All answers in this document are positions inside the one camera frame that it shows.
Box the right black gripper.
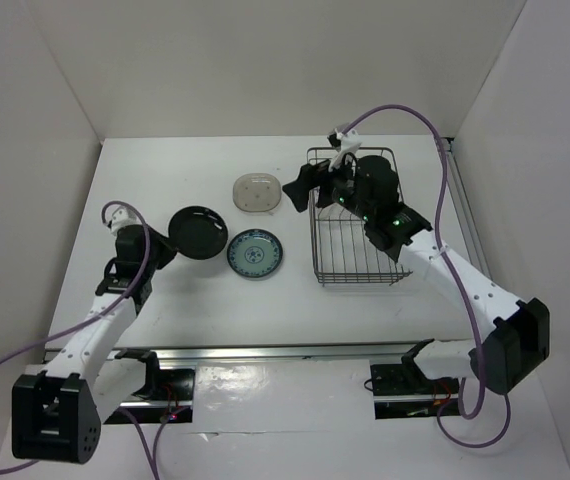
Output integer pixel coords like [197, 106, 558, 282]
[281, 148, 373, 222]

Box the black round plate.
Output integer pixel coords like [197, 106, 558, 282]
[168, 206, 229, 260]

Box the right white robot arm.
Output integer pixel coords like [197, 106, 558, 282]
[283, 154, 551, 395]

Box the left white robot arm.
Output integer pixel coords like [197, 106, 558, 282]
[11, 225, 177, 464]

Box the smoky square glass plate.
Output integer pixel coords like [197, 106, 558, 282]
[232, 173, 282, 215]

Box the blue floral patterned plate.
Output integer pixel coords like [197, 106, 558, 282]
[226, 229, 284, 280]

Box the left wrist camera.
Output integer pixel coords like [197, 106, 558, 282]
[105, 206, 138, 237]

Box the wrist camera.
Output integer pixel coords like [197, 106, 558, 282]
[105, 206, 138, 237]
[327, 125, 362, 171]

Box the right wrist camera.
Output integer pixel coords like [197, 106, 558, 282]
[327, 125, 362, 171]

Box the grey wire dish rack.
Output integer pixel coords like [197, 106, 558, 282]
[304, 144, 416, 289]

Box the front aluminium rail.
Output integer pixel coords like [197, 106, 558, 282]
[42, 342, 431, 365]

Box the aluminium rail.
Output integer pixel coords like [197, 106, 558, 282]
[441, 137, 491, 277]
[42, 342, 431, 365]

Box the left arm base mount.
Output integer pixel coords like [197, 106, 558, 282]
[101, 348, 196, 424]

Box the right side aluminium rail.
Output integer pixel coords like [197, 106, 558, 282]
[441, 137, 491, 277]

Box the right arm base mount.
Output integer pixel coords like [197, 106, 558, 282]
[363, 363, 460, 420]

